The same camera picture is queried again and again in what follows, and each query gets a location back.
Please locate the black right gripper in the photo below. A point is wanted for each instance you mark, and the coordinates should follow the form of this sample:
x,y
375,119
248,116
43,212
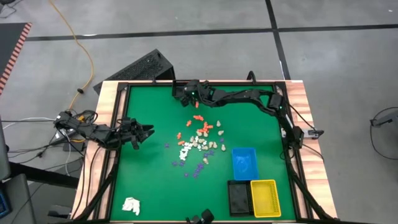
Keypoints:
x,y
194,90

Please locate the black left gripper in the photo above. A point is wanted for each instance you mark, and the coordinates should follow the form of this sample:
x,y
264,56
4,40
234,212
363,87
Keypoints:
x,y
129,130

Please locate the white parts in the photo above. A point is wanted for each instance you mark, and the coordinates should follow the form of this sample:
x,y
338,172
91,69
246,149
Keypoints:
x,y
218,123

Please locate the small white plastic skeleton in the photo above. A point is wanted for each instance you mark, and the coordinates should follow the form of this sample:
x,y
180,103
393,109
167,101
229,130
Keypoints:
x,y
185,153

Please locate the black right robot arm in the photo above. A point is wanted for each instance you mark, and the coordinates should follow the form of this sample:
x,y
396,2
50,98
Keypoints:
x,y
242,95

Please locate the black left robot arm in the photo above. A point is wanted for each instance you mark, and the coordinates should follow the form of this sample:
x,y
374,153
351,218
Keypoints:
x,y
90,130

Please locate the green table mat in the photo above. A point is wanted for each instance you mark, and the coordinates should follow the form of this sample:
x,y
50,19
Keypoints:
x,y
155,186

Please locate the black perforated metal case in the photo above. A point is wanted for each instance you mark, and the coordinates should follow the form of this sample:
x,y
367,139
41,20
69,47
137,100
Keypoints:
x,y
140,70

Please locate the crumpled white paper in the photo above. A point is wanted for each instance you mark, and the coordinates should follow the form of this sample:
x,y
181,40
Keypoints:
x,y
131,206

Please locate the blue plastic basket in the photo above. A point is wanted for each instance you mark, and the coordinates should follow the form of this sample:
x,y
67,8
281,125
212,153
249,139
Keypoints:
x,y
245,163

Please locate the black floor beam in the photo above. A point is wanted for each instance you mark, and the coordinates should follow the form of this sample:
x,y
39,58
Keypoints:
x,y
43,175

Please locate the black rectangular plastic basket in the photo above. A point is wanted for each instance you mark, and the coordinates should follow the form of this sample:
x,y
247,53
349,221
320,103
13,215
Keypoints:
x,y
238,205

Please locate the yellow plastic basket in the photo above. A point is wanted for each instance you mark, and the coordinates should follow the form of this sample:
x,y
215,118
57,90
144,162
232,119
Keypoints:
x,y
275,186

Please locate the small gray box device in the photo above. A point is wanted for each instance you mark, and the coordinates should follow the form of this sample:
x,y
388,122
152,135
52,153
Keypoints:
x,y
314,132

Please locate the gray box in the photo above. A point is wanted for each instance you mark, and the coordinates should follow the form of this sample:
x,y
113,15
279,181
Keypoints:
x,y
17,199

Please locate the black orange striped mat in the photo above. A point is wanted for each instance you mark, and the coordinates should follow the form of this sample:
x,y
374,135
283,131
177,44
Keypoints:
x,y
12,49

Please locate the gray stand leg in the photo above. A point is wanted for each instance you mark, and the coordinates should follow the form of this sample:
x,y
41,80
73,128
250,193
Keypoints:
x,y
385,119

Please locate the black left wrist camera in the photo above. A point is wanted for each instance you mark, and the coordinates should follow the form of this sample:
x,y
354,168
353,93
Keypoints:
x,y
136,144

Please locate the black metal table frame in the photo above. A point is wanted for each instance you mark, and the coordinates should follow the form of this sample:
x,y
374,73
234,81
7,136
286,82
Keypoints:
x,y
146,83

